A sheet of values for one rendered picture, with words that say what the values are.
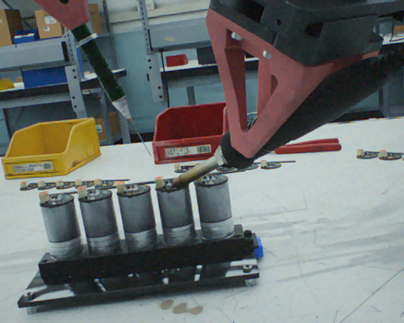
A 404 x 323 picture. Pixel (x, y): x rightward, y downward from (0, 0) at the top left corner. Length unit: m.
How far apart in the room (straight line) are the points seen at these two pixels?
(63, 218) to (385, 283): 0.22
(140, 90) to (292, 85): 4.83
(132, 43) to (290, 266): 4.72
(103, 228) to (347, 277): 0.17
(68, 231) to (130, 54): 4.70
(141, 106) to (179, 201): 4.72
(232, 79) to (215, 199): 0.12
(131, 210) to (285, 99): 0.16
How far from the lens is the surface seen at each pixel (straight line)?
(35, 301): 0.38
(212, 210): 0.39
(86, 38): 0.37
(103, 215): 0.40
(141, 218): 0.39
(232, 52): 0.29
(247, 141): 0.30
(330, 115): 0.28
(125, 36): 5.09
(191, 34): 2.75
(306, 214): 0.49
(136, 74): 5.08
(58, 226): 0.40
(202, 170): 0.35
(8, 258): 0.51
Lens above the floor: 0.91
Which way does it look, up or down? 15 degrees down
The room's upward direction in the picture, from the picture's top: 8 degrees counter-clockwise
